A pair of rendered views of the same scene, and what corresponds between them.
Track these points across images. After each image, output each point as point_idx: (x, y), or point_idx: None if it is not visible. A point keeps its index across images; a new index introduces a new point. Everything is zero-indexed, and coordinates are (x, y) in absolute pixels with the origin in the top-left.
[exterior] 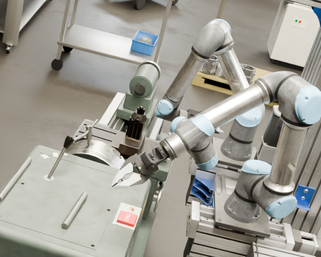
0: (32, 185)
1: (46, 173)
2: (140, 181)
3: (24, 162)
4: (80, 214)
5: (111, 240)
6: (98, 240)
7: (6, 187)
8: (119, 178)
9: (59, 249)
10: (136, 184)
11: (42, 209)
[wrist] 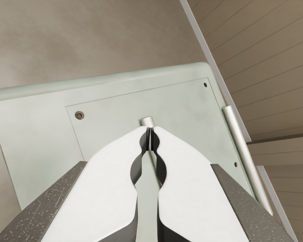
0: (228, 171)
1: None
2: (38, 223)
3: (265, 195)
4: (150, 175)
5: (56, 158)
6: (78, 134)
7: (237, 127)
8: (165, 141)
9: (116, 75)
10: (53, 188)
11: (189, 134)
